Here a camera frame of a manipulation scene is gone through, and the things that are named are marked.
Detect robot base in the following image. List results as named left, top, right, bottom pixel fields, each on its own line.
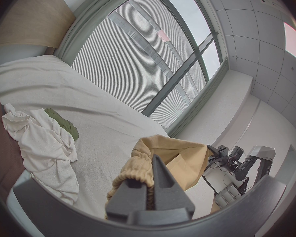
left=213, top=182, right=247, bottom=210

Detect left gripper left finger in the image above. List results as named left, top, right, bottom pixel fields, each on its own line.
left=106, top=177, right=148, bottom=223

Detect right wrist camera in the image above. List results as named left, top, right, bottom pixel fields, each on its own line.
left=231, top=146, right=245, bottom=159

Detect bed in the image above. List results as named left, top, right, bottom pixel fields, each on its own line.
left=0, top=0, right=171, bottom=222

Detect pale grey garment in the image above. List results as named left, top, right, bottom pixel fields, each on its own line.
left=9, top=169, right=34, bottom=190

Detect window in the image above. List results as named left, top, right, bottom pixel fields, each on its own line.
left=56, top=0, right=230, bottom=138

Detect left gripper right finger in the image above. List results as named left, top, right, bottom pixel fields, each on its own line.
left=152, top=154, right=196, bottom=219

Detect square ceiling light panel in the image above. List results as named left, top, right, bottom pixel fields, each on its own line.
left=283, top=22, right=296, bottom=65

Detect tan shorts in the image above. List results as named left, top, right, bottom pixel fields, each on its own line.
left=104, top=134, right=221, bottom=220

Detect cream white garment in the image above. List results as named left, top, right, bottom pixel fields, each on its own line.
left=1, top=102, right=80, bottom=206

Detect dark brown garment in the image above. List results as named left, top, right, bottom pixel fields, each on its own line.
left=0, top=94, right=25, bottom=202

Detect olive green garment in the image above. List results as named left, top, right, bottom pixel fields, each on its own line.
left=44, top=107, right=79, bottom=142

